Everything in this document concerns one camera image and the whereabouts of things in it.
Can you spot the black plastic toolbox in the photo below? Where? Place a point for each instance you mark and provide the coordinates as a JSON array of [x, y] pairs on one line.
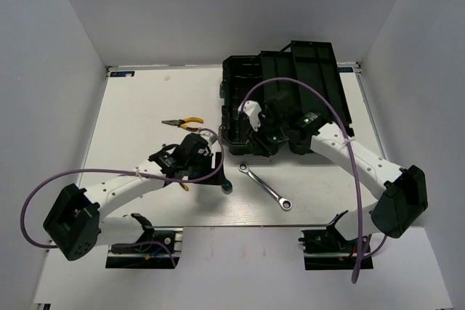
[[307, 70]]

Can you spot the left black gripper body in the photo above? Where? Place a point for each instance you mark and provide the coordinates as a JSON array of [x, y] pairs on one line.
[[200, 167]]

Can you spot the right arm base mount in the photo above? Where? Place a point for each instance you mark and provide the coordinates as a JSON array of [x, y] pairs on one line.
[[325, 253]]

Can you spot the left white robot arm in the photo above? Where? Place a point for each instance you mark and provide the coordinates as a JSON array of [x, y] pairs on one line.
[[81, 218]]

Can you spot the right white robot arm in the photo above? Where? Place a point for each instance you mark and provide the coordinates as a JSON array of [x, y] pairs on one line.
[[400, 193]]

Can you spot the yellow pliers near back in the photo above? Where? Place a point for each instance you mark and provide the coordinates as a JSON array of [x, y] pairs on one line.
[[184, 123]]

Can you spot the green stubby screwdriver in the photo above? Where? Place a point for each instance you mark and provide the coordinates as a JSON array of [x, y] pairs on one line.
[[227, 187]]

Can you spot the blue label sticker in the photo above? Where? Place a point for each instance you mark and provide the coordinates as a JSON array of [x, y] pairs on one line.
[[122, 74], [346, 70]]

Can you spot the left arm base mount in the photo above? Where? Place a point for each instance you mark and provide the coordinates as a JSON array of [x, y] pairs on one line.
[[156, 249]]

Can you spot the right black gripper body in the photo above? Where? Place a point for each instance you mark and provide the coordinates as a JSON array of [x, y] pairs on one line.
[[269, 135]]

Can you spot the blue label sticker left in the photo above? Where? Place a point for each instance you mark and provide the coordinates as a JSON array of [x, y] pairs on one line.
[[122, 74]]

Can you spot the large silver ratchet wrench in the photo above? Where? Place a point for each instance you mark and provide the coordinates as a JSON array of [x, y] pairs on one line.
[[284, 203]]

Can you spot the blue label sticker right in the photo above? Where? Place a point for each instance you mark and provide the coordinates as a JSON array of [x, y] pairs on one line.
[[346, 70]]

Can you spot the yellow long-nose pliers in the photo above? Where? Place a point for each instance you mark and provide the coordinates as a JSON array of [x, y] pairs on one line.
[[185, 187]]

